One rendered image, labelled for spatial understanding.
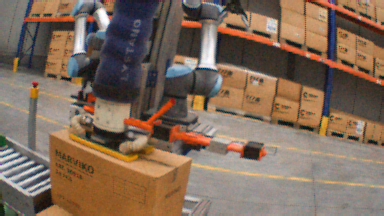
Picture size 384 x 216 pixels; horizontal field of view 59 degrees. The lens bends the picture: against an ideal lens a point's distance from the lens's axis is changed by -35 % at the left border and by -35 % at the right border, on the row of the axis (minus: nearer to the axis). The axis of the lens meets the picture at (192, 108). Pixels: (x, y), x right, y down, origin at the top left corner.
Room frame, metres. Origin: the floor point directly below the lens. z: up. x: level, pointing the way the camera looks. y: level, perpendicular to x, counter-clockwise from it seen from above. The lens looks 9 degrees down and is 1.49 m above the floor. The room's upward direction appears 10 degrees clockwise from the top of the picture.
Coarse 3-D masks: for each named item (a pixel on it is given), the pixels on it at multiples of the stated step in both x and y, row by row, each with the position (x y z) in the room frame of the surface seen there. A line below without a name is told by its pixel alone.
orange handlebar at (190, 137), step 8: (128, 120) 1.90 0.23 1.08; (136, 120) 1.94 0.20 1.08; (144, 128) 1.88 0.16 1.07; (176, 136) 1.84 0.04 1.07; (184, 136) 1.84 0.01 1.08; (192, 136) 1.83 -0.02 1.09; (200, 136) 1.86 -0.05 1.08; (208, 144) 1.81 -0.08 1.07; (232, 144) 1.83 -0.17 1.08; (240, 144) 1.83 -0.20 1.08; (240, 152) 1.78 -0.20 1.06; (264, 152) 1.77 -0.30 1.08
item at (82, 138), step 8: (72, 136) 1.85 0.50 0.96; (80, 136) 1.87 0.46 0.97; (88, 136) 1.87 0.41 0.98; (88, 144) 1.83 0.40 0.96; (96, 144) 1.83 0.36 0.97; (104, 144) 1.86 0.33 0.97; (112, 144) 1.83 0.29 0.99; (104, 152) 1.80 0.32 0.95; (112, 152) 1.79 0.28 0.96; (120, 152) 1.81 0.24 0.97; (128, 160) 1.77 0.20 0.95
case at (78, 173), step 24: (72, 144) 1.80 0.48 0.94; (72, 168) 1.80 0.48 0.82; (96, 168) 1.75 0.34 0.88; (120, 168) 1.72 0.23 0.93; (144, 168) 1.75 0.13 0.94; (168, 168) 1.83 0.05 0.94; (72, 192) 1.80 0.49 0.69; (96, 192) 1.75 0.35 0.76; (120, 192) 1.72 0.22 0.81; (144, 192) 1.69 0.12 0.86; (168, 192) 1.81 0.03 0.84
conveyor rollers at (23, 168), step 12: (0, 144) 2.48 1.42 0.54; (0, 156) 2.24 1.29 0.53; (12, 156) 2.32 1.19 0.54; (24, 156) 2.40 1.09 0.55; (0, 168) 2.01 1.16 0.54; (12, 168) 2.09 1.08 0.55; (24, 168) 2.22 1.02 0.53; (36, 168) 2.28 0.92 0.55; (12, 180) 1.92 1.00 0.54; (24, 180) 1.99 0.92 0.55; (36, 180) 2.10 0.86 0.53; (48, 180) 2.15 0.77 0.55
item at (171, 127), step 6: (156, 126) 1.85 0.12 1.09; (162, 126) 1.84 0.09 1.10; (168, 126) 1.90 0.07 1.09; (174, 126) 1.86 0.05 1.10; (156, 132) 1.85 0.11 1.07; (162, 132) 1.85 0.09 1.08; (168, 132) 1.83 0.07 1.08; (156, 138) 1.85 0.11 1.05; (162, 138) 1.84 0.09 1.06; (168, 138) 1.84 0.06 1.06; (174, 138) 1.87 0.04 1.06
